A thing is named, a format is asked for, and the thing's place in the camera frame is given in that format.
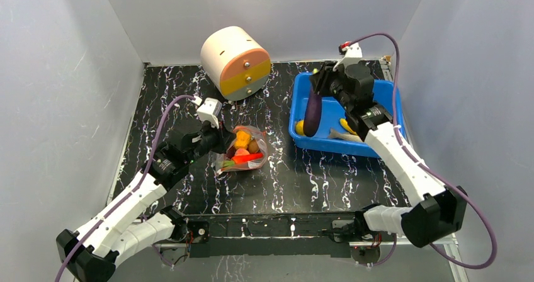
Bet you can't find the yellow toy banana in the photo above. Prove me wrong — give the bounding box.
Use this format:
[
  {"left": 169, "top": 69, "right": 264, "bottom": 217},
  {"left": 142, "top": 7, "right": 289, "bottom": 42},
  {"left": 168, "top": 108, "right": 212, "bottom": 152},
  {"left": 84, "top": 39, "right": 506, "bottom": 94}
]
[{"left": 339, "top": 118, "right": 356, "bottom": 135}]

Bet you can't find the purple toy eggplant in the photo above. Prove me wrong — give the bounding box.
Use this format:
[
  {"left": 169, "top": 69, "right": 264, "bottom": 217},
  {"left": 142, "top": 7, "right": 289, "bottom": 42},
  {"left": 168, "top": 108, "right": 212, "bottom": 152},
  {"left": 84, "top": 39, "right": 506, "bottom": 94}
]
[{"left": 303, "top": 89, "right": 322, "bottom": 137}]

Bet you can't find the cylindrical wooden drawer box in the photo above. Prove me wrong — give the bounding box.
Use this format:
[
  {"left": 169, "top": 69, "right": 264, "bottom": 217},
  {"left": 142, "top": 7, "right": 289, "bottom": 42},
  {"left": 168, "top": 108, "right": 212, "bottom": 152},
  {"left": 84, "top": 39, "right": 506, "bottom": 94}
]
[{"left": 200, "top": 26, "right": 271, "bottom": 101}]

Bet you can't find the grey toy fish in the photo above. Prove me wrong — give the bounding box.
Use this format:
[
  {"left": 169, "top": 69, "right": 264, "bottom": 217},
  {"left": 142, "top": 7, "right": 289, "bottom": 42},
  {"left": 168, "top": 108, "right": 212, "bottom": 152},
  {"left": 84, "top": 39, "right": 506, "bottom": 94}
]
[{"left": 328, "top": 128, "right": 363, "bottom": 143}]

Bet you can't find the orange toy lemon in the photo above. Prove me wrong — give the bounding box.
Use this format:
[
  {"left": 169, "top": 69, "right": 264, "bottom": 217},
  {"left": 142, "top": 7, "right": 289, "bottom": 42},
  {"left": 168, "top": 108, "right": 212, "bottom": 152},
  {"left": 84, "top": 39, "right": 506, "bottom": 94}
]
[{"left": 234, "top": 130, "right": 253, "bottom": 150}]

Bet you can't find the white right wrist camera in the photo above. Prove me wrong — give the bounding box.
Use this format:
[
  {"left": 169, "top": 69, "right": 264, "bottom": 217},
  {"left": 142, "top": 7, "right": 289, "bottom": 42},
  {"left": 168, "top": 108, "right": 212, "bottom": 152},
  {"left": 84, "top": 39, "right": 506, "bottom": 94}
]
[{"left": 332, "top": 42, "right": 363, "bottom": 71}]

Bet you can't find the white toy onion half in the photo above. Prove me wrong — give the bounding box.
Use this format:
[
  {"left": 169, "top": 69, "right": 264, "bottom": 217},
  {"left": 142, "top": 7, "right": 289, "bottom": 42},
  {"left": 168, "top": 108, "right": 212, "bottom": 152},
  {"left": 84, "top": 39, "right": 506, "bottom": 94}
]
[{"left": 247, "top": 140, "right": 260, "bottom": 154}]

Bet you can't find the clear orange-zip bag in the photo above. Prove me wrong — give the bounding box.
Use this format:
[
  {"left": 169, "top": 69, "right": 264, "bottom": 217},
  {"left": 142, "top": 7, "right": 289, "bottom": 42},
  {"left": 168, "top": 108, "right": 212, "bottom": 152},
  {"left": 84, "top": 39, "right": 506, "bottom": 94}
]
[{"left": 212, "top": 125, "right": 268, "bottom": 175}]

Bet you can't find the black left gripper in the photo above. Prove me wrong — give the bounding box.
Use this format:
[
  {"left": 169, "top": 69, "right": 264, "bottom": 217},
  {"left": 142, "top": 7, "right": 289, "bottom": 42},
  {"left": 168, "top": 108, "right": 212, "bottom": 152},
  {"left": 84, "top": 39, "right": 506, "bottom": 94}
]
[{"left": 186, "top": 116, "right": 237, "bottom": 165}]

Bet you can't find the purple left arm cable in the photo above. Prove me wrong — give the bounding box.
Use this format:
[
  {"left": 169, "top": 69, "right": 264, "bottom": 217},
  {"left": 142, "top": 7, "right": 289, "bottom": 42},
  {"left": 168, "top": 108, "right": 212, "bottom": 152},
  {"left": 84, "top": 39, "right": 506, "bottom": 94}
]
[{"left": 54, "top": 94, "right": 199, "bottom": 282}]

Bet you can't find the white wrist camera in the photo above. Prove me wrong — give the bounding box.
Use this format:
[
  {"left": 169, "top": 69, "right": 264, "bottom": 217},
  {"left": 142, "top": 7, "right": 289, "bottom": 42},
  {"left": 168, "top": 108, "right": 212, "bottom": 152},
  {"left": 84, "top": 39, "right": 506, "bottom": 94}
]
[
  {"left": 193, "top": 96, "right": 222, "bottom": 128},
  {"left": 332, "top": 42, "right": 363, "bottom": 71}
]

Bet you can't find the yellow toy pear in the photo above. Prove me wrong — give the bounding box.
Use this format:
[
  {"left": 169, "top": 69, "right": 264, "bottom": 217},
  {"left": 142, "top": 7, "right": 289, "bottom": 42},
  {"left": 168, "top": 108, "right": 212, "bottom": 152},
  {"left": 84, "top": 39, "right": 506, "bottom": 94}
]
[{"left": 295, "top": 120, "right": 305, "bottom": 136}]

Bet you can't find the blue plastic bin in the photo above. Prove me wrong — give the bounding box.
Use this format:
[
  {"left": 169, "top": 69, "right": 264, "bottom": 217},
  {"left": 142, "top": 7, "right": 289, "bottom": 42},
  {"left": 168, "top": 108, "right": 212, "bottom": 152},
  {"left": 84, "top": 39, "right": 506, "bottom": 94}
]
[{"left": 288, "top": 72, "right": 406, "bottom": 158}]

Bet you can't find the orange-red toy peach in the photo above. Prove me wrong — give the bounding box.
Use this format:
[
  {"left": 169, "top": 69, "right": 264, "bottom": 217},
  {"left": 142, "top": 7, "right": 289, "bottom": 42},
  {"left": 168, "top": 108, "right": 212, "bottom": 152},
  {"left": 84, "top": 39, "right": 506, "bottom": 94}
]
[{"left": 234, "top": 148, "right": 250, "bottom": 157}]

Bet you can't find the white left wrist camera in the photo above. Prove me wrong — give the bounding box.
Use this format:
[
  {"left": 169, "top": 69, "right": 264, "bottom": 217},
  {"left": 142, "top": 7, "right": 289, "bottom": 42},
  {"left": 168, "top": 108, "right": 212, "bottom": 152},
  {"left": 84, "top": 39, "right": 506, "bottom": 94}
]
[{"left": 193, "top": 96, "right": 222, "bottom": 128}]

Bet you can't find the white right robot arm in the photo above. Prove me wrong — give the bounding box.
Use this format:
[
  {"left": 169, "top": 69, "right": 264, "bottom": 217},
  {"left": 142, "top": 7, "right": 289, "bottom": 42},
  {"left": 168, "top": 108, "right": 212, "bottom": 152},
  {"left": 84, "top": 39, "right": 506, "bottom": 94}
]
[{"left": 304, "top": 62, "right": 467, "bottom": 247}]

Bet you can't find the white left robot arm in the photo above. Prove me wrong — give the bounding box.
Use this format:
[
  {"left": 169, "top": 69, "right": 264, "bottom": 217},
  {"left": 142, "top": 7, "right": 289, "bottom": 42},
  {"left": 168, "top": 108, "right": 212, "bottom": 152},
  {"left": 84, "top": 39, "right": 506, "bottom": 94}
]
[{"left": 55, "top": 123, "right": 236, "bottom": 281}]

